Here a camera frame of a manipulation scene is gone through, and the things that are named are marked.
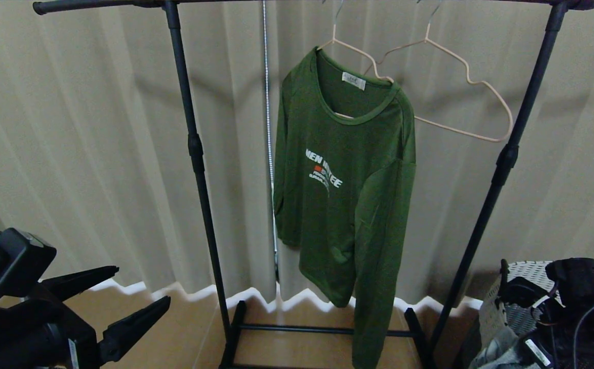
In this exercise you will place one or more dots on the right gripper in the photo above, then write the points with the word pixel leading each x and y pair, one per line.
pixel 553 343

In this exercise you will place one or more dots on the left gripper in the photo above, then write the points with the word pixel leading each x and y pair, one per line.
pixel 30 338

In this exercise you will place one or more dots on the pale grey shorts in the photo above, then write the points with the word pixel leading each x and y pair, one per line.
pixel 496 351

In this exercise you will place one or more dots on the green printed T-shirt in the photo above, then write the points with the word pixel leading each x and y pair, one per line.
pixel 353 230

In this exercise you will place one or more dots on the pink clothes hanger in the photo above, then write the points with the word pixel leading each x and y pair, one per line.
pixel 502 107
pixel 353 49

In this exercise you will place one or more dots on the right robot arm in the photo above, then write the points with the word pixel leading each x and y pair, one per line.
pixel 578 279

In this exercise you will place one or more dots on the white laundry basket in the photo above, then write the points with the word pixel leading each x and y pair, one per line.
pixel 519 318

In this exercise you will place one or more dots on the black clothes rack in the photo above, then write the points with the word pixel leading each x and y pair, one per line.
pixel 194 148

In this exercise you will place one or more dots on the beige curtain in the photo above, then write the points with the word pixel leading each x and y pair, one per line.
pixel 71 128

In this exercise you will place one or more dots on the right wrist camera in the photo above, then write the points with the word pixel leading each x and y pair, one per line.
pixel 522 289

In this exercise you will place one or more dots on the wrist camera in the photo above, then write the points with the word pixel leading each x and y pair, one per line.
pixel 522 289
pixel 9 261

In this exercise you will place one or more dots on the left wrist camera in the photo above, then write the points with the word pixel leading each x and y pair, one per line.
pixel 9 261

